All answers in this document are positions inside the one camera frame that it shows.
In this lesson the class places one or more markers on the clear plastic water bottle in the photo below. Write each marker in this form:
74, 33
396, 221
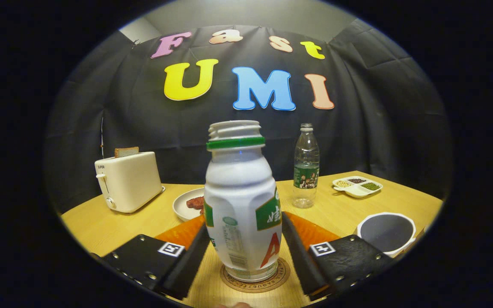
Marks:
306, 171

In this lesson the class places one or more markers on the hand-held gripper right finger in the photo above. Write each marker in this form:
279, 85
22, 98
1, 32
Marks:
304, 265

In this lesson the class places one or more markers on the black backdrop cloth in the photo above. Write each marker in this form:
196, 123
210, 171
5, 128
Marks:
379, 128

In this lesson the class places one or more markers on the wooden table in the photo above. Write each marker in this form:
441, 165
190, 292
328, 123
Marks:
122, 226

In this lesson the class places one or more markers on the red meat slices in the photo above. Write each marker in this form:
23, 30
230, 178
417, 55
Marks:
196, 202

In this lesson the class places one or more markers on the cream toaster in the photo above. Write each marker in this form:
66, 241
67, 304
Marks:
131, 182

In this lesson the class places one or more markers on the round beige plate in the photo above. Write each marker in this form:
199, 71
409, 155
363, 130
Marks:
181, 209

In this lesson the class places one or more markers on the bread slice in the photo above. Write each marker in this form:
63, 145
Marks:
126, 152

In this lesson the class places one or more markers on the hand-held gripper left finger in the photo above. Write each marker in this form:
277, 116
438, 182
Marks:
186, 269

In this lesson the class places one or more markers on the round cork coaster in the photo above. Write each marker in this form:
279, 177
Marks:
229, 281

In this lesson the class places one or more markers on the white juice bottle green label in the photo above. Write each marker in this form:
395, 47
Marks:
240, 188

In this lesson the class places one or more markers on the white divided tray with beans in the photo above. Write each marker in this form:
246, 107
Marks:
357, 190

